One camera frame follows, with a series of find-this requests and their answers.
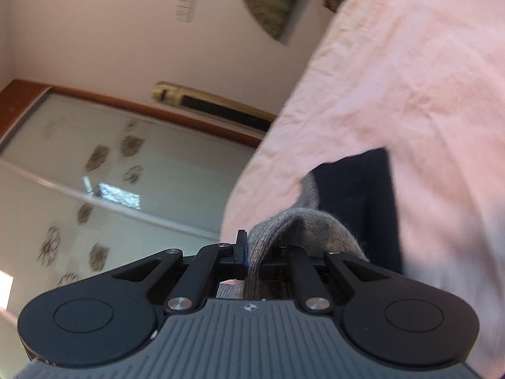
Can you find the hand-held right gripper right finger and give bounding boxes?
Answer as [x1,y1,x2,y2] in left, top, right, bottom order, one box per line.
[262,246,395,313]

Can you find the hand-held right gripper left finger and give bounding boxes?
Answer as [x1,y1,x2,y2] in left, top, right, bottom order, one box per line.
[112,229,250,313]

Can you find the grey sweater with navy sleeves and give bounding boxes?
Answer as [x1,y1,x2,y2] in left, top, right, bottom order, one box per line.
[217,148,403,301]

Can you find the frosted sliding door, flower decals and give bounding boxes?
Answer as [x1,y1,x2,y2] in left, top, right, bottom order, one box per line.
[0,93,257,364]

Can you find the gold tower fan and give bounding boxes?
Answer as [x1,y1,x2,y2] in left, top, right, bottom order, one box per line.
[152,81,277,134]

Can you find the pink bed sheet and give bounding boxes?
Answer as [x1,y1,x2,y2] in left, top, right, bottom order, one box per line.
[219,0,505,364]

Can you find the olive padded headboard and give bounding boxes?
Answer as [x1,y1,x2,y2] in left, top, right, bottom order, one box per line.
[241,0,312,42]

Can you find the brown wooden door frame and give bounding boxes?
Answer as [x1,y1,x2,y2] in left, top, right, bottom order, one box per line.
[0,79,265,148]

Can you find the white wall socket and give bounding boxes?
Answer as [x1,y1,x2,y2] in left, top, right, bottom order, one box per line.
[175,0,200,22]

